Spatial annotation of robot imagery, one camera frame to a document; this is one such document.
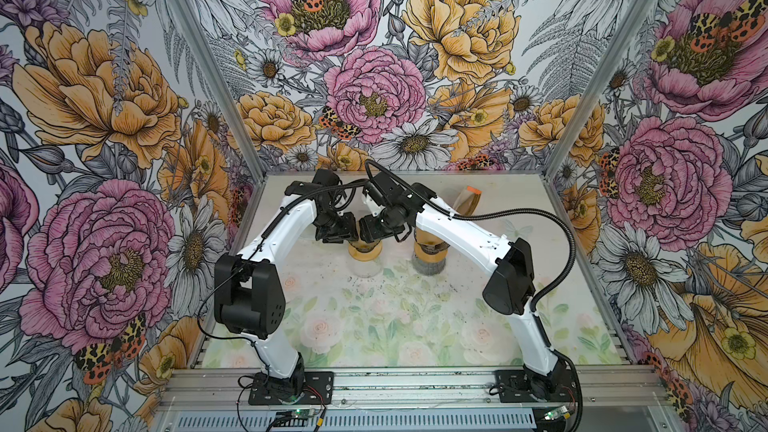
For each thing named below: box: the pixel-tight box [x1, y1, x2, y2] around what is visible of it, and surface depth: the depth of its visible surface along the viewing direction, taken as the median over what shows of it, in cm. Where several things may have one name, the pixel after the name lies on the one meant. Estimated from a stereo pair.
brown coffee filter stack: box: [453, 186, 482, 216], surface depth 105 cm
